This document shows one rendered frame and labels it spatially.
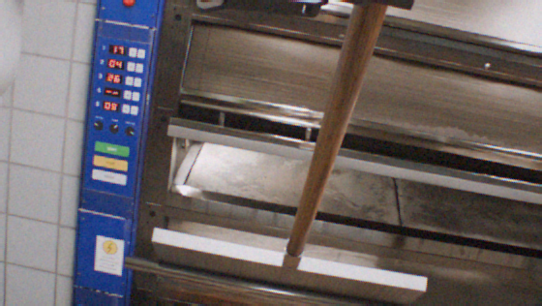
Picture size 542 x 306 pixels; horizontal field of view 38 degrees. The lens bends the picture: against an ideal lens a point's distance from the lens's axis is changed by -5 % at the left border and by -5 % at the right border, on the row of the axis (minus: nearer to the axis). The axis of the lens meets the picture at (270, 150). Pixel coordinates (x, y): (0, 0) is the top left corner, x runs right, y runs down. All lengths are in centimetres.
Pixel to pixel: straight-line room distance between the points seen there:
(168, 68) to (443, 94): 67
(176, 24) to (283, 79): 29
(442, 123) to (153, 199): 76
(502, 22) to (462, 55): 13
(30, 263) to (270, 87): 85
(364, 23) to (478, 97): 130
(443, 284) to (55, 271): 106
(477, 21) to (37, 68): 109
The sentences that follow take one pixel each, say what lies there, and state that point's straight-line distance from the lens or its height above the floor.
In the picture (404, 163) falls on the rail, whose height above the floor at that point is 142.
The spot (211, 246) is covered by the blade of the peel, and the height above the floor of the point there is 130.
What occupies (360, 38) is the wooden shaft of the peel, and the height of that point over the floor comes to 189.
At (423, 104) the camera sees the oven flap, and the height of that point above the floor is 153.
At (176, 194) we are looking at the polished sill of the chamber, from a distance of 210.
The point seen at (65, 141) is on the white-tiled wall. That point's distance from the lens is 213.
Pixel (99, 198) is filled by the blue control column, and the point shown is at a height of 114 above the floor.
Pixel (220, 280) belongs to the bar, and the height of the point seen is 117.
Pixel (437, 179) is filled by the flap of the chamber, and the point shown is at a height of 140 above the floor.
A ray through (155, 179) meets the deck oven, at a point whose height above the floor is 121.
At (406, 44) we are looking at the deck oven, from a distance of 195.
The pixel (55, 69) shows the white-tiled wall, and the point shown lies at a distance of 208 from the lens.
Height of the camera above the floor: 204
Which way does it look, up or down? 20 degrees down
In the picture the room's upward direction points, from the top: 10 degrees clockwise
